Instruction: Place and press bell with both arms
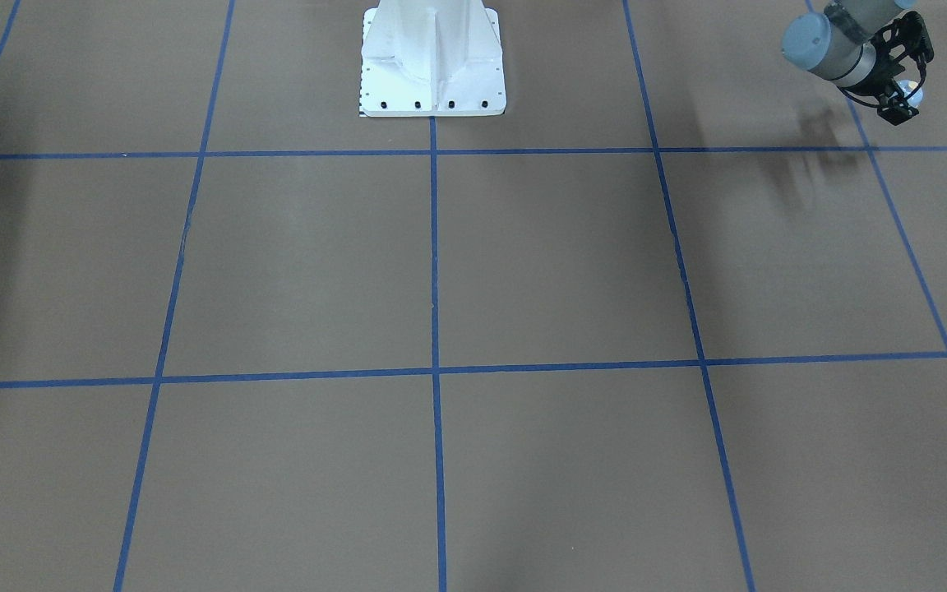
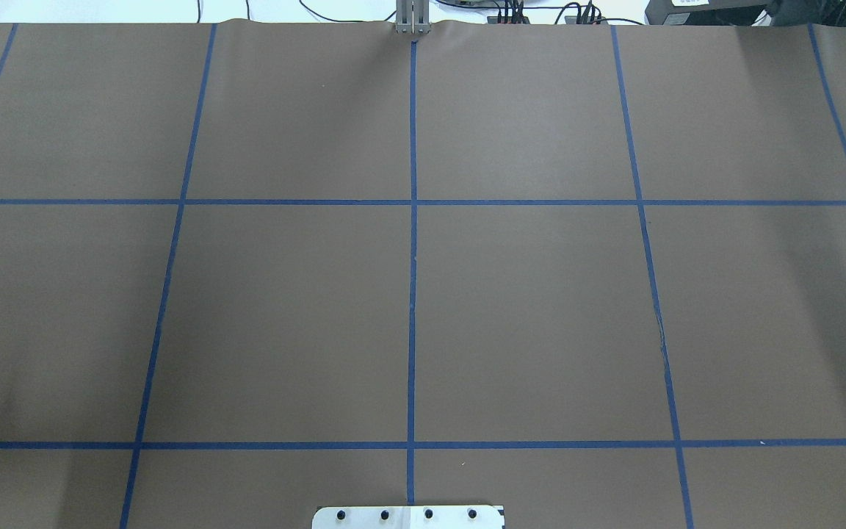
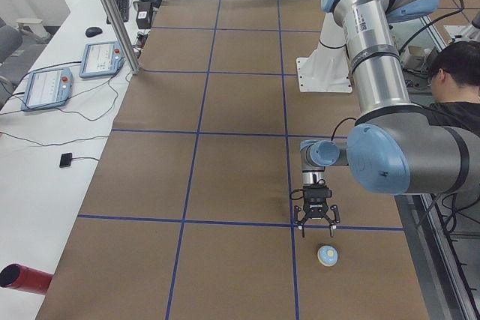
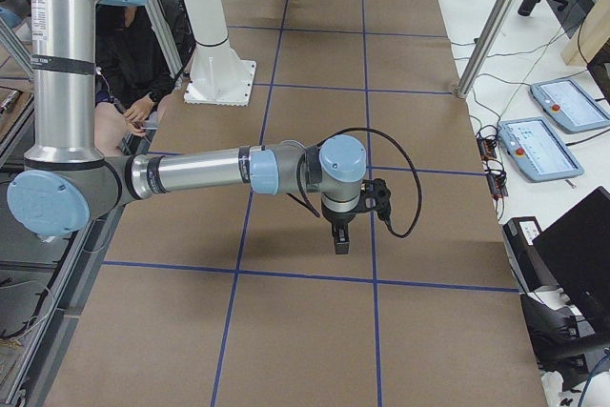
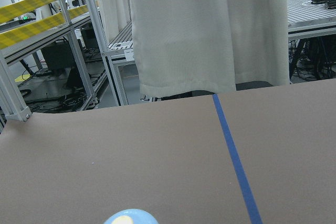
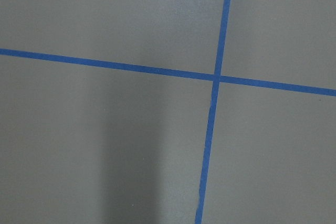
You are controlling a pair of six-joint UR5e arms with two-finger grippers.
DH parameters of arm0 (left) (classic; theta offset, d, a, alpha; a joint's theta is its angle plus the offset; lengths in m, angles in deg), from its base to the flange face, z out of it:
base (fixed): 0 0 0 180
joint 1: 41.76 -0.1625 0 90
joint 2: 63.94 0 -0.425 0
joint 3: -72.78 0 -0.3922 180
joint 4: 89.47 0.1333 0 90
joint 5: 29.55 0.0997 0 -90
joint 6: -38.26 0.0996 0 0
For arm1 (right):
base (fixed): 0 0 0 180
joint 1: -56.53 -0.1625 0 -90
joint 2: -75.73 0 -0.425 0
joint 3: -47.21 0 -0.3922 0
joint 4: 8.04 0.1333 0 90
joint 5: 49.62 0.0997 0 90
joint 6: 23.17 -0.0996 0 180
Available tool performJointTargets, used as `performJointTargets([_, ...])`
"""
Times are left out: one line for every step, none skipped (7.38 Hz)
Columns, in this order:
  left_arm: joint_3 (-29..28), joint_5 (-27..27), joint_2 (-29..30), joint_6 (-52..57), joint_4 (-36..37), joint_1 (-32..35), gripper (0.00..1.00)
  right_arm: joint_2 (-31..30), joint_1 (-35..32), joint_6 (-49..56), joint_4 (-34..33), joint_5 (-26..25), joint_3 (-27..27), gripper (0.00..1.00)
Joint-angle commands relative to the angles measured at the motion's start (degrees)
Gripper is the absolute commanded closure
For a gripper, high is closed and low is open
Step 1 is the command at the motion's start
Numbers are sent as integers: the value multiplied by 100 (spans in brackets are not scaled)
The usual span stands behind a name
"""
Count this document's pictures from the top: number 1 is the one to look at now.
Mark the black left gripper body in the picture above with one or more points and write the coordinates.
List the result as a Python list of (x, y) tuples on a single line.
[(884, 82)]

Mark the light blue call bell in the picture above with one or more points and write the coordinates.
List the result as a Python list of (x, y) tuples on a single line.
[(911, 92)]

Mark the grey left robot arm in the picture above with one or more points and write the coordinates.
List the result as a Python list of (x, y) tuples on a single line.
[(829, 43)]

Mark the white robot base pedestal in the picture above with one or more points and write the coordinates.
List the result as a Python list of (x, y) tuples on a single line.
[(431, 59)]

